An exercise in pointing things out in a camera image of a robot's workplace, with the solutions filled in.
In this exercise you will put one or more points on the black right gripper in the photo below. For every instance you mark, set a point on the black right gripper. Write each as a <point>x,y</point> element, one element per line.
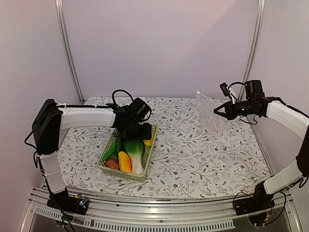
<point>230,113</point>

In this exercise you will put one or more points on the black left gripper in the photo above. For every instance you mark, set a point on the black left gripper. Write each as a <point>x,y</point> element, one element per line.
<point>146,135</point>

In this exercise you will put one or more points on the clear pink zip top bag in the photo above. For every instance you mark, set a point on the clear pink zip top bag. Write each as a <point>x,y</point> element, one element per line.
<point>212,122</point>

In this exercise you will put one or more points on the yellow lemon toy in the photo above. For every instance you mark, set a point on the yellow lemon toy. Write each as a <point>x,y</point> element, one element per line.
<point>148,143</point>

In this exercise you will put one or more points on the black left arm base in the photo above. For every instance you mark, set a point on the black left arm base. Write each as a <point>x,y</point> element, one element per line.
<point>72,204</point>

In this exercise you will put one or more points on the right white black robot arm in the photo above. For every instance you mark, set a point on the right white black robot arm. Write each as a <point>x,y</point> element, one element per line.
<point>292,123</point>

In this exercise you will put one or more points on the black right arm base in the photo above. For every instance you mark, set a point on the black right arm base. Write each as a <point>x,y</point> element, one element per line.
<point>249,205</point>

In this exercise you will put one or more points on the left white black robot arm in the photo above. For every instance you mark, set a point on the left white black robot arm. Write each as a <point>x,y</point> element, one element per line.
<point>52,118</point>

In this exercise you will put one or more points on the green bitter gourd toy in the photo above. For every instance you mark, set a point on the green bitter gourd toy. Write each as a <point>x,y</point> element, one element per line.
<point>115,148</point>

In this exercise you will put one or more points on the green bok choy toy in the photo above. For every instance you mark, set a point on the green bok choy toy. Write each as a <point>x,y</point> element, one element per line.
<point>135,150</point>

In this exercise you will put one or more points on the beige perforated plastic basket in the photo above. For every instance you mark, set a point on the beige perforated plastic basket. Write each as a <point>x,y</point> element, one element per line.
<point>145,158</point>

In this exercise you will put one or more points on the orange yellow mango toy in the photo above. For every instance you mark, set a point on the orange yellow mango toy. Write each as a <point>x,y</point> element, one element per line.
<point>124,162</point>

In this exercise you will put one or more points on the brown bread roll toy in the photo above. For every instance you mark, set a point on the brown bread roll toy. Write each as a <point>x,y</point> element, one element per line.
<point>112,163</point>

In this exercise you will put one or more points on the floral white table mat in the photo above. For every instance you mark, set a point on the floral white table mat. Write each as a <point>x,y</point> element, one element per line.
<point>188,161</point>

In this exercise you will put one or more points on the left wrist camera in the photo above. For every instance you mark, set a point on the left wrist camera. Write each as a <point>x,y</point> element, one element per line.
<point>138,109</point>

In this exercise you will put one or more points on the aluminium front rail frame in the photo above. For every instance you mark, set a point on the aluminium front rail frame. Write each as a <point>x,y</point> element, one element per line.
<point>117,213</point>

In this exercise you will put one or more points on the right aluminium frame post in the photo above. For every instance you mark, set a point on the right aluminium frame post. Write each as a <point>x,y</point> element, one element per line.
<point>255,40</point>

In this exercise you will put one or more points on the aluminium frame post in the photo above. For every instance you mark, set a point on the aluminium frame post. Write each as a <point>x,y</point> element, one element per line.
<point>255,40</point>
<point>67,49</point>

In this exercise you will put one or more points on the left aluminium frame post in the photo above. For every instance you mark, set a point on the left aluminium frame post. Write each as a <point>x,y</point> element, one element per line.
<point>67,49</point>

